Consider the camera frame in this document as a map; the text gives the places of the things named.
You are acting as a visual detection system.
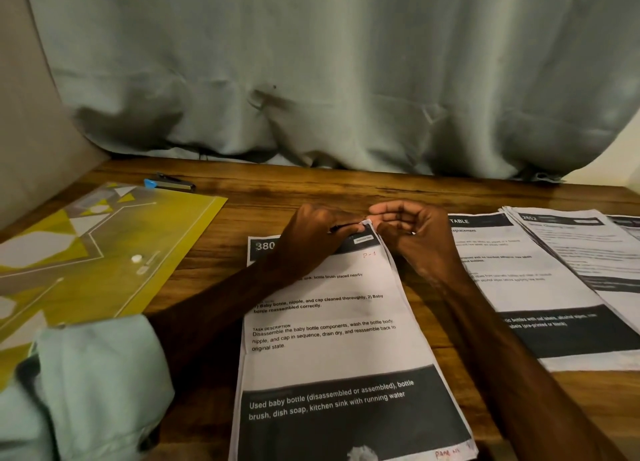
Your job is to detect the wash baby bottle paper stack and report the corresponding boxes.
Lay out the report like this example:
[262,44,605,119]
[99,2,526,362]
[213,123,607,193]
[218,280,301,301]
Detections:
[228,220,479,461]

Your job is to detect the person's left hand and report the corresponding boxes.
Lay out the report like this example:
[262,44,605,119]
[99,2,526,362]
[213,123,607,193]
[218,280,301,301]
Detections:
[272,204,366,277]

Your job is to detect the person's right forearm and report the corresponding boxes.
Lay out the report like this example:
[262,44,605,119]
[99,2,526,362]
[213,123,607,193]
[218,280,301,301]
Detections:
[435,270,626,461]

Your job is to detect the pale green curtain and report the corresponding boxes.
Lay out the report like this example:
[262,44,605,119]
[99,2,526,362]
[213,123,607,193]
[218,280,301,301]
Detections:
[20,0,640,182]

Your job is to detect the yellow patterned folder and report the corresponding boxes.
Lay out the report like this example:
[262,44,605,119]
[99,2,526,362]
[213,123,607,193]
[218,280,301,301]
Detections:
[0,182,228,387]

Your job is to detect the person's left forearm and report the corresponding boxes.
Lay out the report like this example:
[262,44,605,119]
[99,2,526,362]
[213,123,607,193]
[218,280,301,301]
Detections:
[0,266,296,461]

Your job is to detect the person's right hand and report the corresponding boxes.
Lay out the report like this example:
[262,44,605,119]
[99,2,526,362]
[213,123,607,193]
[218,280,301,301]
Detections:
[368,200,469,285]

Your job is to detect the blue pen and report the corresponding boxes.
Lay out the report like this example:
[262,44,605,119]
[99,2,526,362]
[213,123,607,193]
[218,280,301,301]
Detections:
[143,174,197,193]

